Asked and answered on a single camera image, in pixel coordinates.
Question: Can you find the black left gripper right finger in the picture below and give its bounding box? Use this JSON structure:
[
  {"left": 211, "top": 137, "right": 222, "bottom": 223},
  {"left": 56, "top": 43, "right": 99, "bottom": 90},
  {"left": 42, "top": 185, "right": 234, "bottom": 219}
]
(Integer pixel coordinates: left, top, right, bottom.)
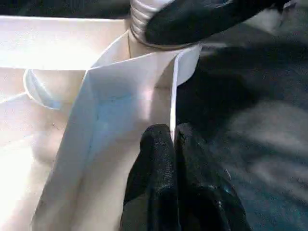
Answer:
[{"left": 174, "top": 122, "right": 253, "bottom": 231}]

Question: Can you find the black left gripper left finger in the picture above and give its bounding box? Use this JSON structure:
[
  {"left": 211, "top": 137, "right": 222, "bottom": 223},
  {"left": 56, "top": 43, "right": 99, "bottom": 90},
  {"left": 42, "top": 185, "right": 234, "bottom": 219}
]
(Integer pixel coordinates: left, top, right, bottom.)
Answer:
[{"left": 120, "top": 123, "right": 180, "bottom": 231}]

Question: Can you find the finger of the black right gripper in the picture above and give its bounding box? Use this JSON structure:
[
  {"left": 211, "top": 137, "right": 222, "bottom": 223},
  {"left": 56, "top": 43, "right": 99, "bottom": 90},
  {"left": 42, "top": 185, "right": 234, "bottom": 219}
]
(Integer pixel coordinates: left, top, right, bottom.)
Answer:
[{"left": 145, "top": 0, "right": 262, "bottom": 47}]

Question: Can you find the white plastic table leg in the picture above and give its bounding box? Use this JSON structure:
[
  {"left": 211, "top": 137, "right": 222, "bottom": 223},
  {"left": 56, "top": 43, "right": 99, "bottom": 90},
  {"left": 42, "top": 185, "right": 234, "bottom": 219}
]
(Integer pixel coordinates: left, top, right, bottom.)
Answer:
[{"left": 129, "top": 0, "right": 170, "bottom": 47}]

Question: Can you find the white plastic table top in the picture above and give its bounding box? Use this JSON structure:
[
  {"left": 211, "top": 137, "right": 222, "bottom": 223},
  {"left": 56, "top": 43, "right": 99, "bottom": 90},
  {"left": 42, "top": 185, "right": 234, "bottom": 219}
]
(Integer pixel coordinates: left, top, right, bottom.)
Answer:
[{"left": 0, "top": 15, "right": 202, "bottom": 231}]

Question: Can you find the black mat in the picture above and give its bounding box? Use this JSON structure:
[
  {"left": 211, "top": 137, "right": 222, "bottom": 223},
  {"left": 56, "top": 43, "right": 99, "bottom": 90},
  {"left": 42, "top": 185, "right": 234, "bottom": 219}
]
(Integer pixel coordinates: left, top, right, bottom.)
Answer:
[{"left": 0, "top": 0, "right": 308, "bottom": 231}]

